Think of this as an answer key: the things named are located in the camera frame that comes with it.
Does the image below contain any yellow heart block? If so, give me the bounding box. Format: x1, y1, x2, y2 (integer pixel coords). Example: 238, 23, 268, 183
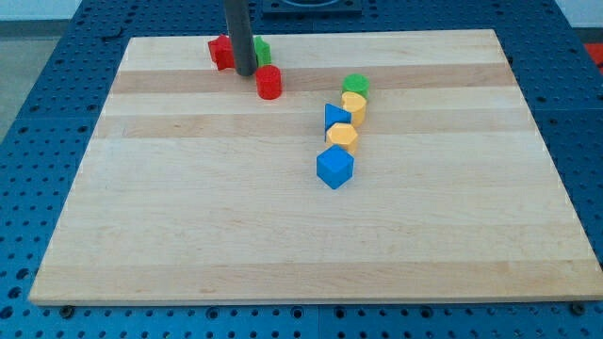
341, 91, 367, 127

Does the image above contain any blue cube block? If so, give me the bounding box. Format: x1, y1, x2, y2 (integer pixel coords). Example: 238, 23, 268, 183
317, 145, 355, 189

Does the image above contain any light wooden board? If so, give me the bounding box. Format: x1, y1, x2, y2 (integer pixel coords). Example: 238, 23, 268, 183
29, 29, 602, 306

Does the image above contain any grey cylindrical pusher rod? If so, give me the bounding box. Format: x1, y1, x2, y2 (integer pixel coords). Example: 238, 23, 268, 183
223, 0, 257, 76

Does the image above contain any blue triangle block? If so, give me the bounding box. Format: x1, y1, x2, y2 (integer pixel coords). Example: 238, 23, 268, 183
324, 104, 351, 132

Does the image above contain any red cylinder block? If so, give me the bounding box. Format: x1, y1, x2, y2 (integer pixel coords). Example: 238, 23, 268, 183
255, 65, 283, 100

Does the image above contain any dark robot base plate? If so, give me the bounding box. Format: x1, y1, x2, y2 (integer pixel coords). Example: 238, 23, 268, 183
261, 0, 363, 16

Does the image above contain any green star block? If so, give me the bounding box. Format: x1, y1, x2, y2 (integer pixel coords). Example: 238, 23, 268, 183
253, 36, 271, 68

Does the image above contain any green cylinder block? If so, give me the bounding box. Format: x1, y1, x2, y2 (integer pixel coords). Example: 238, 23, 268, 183
342, 73, 370, 99

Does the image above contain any yellow hexagon block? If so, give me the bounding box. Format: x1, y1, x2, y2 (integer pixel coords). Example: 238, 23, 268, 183
326, 122, 359, 154

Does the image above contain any red star block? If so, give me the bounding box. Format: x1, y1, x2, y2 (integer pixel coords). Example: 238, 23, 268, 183
207, 35, 236, 71

